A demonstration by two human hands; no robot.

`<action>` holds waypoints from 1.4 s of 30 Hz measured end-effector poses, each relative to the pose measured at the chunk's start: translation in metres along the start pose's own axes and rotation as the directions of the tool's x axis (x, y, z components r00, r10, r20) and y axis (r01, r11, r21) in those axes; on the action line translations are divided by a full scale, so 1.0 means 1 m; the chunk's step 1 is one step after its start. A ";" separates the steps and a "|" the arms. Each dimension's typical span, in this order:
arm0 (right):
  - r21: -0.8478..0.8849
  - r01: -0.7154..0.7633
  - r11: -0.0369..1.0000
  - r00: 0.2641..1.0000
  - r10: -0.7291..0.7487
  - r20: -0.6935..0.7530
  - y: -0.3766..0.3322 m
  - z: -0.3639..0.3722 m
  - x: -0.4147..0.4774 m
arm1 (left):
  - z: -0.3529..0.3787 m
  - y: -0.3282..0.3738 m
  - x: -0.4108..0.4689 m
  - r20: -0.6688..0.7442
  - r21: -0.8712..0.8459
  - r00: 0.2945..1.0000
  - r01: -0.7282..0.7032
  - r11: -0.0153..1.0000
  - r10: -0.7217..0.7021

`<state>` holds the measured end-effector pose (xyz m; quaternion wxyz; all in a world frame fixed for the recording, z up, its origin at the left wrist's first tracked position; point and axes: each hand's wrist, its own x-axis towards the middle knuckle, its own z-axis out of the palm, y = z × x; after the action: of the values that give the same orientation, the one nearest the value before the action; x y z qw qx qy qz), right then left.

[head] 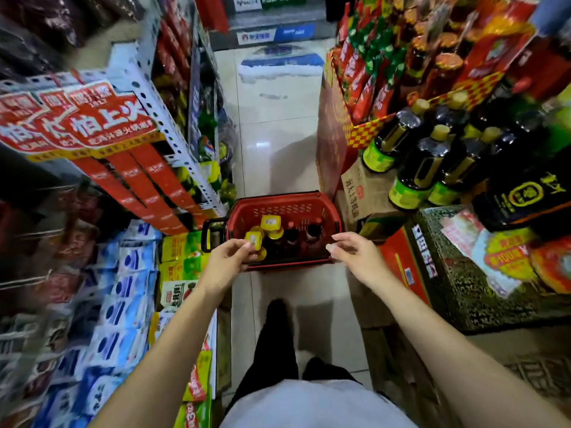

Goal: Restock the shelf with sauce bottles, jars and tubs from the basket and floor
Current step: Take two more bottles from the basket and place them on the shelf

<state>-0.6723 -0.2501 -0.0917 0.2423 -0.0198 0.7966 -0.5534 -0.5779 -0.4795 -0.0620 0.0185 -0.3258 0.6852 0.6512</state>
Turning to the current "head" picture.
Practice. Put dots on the orange squeeze bottle red cap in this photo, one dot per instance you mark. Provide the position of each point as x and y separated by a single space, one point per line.
555 262

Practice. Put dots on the red orange seasoning bottle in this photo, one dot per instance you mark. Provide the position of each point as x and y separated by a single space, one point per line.
495 48

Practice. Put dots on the pink white paper leaflets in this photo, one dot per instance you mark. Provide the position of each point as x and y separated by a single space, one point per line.
464 236

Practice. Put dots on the red cardboard box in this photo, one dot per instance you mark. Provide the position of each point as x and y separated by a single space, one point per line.
401 262

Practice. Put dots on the person's left forearm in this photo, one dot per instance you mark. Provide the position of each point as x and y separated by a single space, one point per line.
165 361

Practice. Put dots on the group of orange lid jars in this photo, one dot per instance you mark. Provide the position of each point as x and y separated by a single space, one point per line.
446 62

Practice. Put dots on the stack of yellow green packets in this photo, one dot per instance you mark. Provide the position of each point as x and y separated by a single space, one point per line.
183 258

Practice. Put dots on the black label gold emblem bottle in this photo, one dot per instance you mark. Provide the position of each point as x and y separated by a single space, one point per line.
522 196

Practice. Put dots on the white perforated metal rack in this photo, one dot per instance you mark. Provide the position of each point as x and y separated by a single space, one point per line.
176 142

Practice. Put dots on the red checkered display box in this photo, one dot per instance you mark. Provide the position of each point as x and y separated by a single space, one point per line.
332 138

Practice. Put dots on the yellow red promo card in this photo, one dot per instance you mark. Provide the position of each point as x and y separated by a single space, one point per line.
508 256

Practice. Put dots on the person's black trousers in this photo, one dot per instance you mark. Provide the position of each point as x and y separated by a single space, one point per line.
276 343

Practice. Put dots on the stack of blue white packets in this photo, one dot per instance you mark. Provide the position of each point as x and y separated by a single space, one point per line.
116 316

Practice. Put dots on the dark bottle with tan cap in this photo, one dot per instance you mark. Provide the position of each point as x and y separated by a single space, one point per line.
459 173
448 113
392 135
417 173

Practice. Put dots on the person's right forearm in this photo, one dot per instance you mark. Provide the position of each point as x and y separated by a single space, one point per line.
455 356

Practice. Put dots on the red hanging snack strips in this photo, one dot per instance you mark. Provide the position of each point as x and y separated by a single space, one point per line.
89 120

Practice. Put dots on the blue white floor sticker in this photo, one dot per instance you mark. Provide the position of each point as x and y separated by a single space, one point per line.
281 66

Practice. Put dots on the group of red green-capped pouches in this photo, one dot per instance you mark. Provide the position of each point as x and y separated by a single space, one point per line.
361 80

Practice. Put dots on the dark hanging snack packets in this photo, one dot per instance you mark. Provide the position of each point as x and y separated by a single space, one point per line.
53 26

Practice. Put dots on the row of red sausage packs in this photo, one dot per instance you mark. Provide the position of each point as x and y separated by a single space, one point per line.
67 249

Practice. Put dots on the person's left hand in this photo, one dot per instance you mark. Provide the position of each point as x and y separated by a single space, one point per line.
223 267

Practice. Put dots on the red plastic shopping basket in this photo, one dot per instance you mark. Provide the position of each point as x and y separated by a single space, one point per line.
276 205

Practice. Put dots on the dark gold patterned box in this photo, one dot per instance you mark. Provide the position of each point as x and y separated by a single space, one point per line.
459 298

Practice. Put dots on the person's right hand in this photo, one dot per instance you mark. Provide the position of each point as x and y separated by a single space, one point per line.
361 258

